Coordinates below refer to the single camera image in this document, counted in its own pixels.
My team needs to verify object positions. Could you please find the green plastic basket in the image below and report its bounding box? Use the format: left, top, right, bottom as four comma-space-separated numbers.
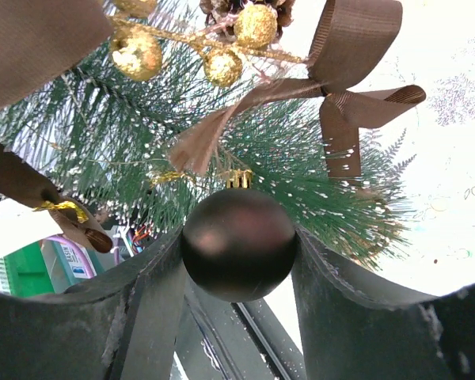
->
4, 242, 54, 298

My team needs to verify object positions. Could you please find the gold glitter berry sprig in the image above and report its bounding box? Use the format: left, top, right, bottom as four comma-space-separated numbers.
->
109, 1, 306, 88

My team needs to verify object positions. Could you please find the floral patterned table mat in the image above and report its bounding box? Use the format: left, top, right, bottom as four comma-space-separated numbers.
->
260, 0, 475, 353

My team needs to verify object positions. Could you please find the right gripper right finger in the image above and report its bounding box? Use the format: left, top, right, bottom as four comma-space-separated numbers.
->
291, 227, 475, 380

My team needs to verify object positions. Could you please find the brown ribbon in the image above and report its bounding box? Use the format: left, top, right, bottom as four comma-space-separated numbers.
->
169, 1, 426, 179

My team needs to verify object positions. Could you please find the brown ribbon bow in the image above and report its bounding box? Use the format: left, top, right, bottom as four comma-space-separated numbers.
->
0, 1, 112, 253

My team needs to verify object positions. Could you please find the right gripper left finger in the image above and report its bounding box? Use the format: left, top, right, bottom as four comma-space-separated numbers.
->
0, 230, 186, 380

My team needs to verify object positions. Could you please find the dark brown bauble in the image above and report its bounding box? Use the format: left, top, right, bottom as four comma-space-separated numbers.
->
180, 169, 298, 302

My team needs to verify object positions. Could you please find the small green christmas tree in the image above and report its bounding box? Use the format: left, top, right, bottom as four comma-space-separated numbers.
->
0, 1, 404, 266

